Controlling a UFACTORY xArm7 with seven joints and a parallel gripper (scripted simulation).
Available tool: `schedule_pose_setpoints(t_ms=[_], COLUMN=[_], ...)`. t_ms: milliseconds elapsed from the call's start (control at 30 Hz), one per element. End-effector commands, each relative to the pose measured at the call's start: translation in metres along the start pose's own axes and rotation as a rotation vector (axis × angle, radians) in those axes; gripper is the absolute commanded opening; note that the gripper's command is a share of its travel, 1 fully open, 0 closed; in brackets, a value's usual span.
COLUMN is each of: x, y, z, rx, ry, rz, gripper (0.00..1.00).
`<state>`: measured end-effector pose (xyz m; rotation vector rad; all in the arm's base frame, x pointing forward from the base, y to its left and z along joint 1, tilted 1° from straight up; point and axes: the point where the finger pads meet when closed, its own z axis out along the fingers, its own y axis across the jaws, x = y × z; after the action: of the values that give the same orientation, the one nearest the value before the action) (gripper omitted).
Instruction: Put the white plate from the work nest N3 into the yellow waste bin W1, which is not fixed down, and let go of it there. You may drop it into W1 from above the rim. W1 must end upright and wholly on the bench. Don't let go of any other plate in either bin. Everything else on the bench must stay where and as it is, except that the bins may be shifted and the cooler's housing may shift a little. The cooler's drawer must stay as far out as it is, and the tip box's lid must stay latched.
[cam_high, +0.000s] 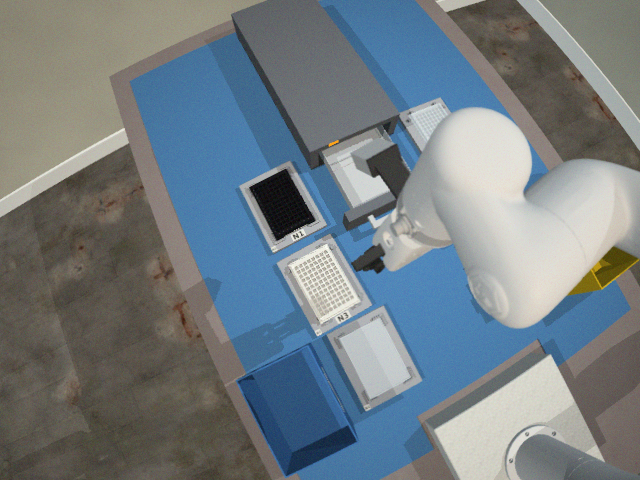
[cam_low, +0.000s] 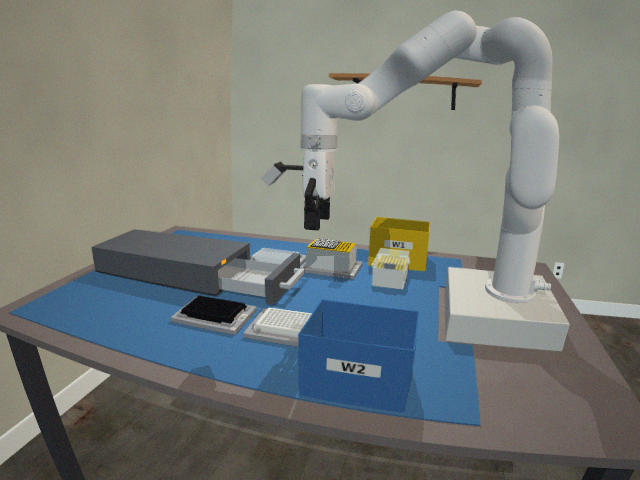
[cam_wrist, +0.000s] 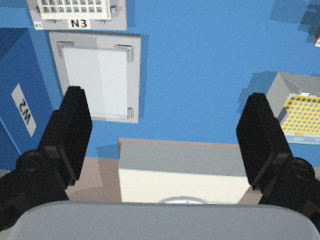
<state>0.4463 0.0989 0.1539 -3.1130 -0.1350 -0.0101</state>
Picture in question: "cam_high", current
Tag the blue bench mat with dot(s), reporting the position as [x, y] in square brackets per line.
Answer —
[213, 126]

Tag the blue open-top bin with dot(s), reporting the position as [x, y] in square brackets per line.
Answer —
[295, 411]

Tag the yellow waste bin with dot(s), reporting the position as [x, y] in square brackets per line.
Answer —
[614, 263]

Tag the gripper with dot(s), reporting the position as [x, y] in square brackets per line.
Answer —
[399, 251]

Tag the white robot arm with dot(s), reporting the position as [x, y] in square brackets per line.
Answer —
[522, 252]

